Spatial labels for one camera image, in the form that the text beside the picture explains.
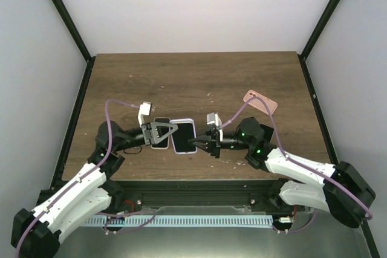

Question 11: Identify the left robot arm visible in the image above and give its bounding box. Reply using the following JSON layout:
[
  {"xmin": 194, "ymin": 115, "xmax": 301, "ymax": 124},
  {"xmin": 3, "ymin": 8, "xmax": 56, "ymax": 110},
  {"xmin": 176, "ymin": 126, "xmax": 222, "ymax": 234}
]
[{"xmin": 11, "ymin": 121, "xmax": 178, "ymax": 257}]

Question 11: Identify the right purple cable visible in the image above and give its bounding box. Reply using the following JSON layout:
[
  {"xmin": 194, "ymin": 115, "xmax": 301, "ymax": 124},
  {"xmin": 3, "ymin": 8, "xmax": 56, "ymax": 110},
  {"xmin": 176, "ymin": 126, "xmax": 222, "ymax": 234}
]
[{"xmin": 219, "ymin": 96, "xmax": 373, "ymax": 234}]

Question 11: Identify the beige phone case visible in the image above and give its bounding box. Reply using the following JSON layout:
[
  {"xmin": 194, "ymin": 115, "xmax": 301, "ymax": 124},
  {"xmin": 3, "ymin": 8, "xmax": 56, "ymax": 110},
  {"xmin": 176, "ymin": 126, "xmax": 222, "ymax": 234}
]
[{"xmin": 150, "ymin": 117, "xmax": 171, "ymax": 150}]

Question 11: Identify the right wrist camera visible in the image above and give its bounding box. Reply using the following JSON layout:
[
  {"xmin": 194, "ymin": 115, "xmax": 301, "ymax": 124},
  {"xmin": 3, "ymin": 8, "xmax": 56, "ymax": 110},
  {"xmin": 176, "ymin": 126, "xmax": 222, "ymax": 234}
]
[{"xmin": 206, "ymin": 112, "xmax": 223, "ymax": 141}]

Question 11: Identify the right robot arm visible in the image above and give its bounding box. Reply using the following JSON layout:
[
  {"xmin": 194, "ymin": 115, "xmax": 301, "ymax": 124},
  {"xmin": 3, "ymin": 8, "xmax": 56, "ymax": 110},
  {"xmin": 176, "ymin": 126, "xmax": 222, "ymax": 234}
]
[{"xmin": 188, "ymin": 117, "xmax": 376, "ymax": 228}]

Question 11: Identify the teal-edged black phone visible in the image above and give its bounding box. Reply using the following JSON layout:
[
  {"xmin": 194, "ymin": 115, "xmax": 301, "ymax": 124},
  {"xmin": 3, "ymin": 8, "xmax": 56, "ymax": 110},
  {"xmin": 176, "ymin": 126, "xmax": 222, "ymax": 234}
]
[{"xmin": 152, "ymin": 118, "xmax": 170, "ymax": 149}]

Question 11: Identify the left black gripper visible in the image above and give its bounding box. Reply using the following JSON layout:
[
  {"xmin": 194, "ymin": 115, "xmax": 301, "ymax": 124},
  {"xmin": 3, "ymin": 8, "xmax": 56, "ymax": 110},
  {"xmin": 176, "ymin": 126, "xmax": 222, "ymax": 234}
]
[{"xmin": 115, "ymin": 122, "xmax": 180, "ymax": 153}]

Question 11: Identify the metal sheet plate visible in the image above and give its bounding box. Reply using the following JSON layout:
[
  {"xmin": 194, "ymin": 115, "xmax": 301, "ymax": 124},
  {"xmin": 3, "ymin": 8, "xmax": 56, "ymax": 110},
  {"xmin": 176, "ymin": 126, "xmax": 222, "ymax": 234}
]
[{"xmin": 56, "ymin": 212, "xmax": 371, "ymax": 257}]

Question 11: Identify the light blue slotted cable duct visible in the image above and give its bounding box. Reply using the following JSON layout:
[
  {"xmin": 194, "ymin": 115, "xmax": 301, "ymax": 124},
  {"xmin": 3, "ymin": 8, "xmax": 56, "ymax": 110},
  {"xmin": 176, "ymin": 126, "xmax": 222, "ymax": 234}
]
[{"xmin": 81, "ymin": 214, "xmax": 273, "ymax": 228}]

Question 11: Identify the purple cable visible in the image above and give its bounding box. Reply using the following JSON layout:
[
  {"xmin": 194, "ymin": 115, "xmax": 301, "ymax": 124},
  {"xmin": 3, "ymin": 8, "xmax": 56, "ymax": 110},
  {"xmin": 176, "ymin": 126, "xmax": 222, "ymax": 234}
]
[
  {"xmin": 15, "ymin": 99, "xmax": 160, "ymax": 257},
  {"xmin": 219, "ymin": 96, "xmax": 373, "ymax": 234}
]

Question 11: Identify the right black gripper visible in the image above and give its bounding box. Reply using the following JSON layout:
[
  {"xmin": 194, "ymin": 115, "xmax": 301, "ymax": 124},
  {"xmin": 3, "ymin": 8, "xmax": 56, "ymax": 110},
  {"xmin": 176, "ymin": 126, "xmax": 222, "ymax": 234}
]
[{"xmin": 188, "ymin": 127, "xmax": 252, "ymax": 158}]

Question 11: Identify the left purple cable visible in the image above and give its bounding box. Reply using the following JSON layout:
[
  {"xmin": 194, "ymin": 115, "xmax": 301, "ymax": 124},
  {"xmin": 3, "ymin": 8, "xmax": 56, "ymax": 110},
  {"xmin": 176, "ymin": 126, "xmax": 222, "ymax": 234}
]
[{"xmin": 15, "ymin": 99, "xmax": 160, "ymax": 257}]

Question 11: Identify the pink phone case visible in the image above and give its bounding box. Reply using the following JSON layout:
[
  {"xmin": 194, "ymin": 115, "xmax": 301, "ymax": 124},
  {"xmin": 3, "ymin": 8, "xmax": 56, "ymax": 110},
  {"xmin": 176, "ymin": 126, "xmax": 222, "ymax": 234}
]
[{"xmin": 242, "ymin": 90, "xmax": 278, "ymax": 115}]

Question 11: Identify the lavender phone case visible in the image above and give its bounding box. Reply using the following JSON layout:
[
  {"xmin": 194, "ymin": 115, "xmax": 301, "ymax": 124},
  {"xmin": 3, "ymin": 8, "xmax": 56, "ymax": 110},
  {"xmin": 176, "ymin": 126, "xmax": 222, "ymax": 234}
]
[{"xmin": 169, "ymin": 118, "xmax": 198, "ymax": 156}]

